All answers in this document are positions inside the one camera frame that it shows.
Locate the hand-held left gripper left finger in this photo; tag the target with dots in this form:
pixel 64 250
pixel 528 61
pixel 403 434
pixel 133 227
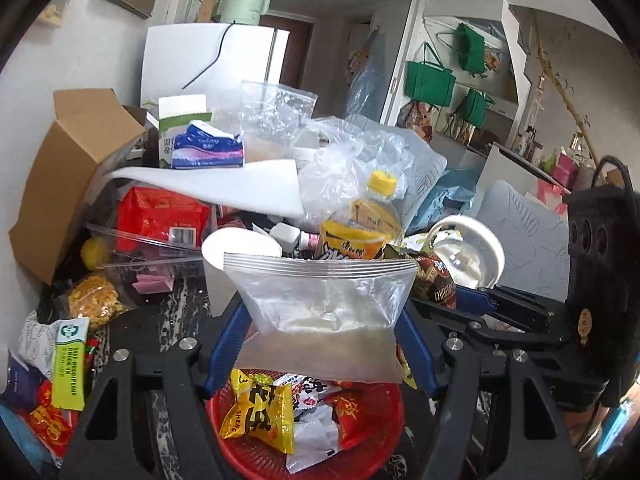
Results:
pixel 222 360

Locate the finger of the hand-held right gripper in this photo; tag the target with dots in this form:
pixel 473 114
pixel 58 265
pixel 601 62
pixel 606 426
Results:
pixel 475 299
pixel 510 339

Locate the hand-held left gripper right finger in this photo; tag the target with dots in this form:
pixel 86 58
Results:
pixel 417 360

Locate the dark brown snack packet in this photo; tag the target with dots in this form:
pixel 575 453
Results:
pixel 435 280

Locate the yellow snack packet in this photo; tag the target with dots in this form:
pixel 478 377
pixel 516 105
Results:
pixel 260 410

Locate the red gold snack packet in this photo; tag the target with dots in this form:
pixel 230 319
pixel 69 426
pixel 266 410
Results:
pixel 360 417

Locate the zip bag of white powder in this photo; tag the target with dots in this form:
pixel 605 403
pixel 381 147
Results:
pixel 320 320

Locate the red plastic basket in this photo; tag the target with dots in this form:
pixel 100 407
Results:
pixel 370 460

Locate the white lidded clear container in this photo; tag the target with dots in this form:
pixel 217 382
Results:
pixel 475 255

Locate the white printed snack packet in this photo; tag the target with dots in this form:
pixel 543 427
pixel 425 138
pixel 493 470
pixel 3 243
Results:
pixel 310 392

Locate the pink eraser block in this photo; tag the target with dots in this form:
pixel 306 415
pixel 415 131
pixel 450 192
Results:
pixel 152 285

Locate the blue plastic bag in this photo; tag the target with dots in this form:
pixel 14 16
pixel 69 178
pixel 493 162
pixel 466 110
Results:
pixel 445 200

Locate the pink box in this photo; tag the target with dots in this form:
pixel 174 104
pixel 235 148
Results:
pixel 565 170

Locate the plain white packet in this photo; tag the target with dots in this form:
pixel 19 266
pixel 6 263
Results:
pixel 312 440

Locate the clear plastic container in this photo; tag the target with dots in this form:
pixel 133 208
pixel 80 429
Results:
pixel 145 260

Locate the iced tea bottle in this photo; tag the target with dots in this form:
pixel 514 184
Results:
pixel 360 230

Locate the bag of yellow corn snack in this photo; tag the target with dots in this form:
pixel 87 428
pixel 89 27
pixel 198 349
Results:
pixel 95 300

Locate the green label packet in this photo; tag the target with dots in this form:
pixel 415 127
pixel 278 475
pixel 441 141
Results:
pixel 70 365

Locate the red noodle packet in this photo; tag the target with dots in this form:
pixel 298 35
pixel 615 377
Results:
pixel 160 217

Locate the yellow round fruit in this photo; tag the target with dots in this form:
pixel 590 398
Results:
pixel 94 254

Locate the white foam sheet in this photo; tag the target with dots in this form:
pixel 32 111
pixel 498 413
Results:
pixel 240 185

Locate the bamboo stick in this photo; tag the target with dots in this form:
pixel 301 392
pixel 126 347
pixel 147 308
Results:
pixel 565 95

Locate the small red gold packet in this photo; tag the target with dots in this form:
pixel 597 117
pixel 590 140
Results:
pixel 47 420

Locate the white patterned pouch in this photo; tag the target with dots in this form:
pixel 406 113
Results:
pixel 37 340

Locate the crumpled clear plastic bag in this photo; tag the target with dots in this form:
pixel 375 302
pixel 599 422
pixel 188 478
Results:
pixel 350 160

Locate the green tote bag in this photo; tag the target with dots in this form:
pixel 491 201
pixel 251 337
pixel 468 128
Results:
pixel 475 110
pixel 430 82
pixel 470 50

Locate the blue tissue pack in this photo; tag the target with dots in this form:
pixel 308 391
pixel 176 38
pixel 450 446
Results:
pixel 207 150

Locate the cardboard box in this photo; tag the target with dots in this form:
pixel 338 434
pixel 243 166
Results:
pixel 55 185

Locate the hanging clear plastic bag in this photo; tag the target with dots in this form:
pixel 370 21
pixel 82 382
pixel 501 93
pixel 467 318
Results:
pixel 367 80

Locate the green white carton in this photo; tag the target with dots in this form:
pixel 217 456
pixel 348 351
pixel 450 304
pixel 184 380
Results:
pixel 180 115

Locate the empty clear zip bag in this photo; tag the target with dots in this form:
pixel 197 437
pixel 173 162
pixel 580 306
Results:
pixel 275 107

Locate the white fridge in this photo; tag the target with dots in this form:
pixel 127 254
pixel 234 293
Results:
pixel 175 60

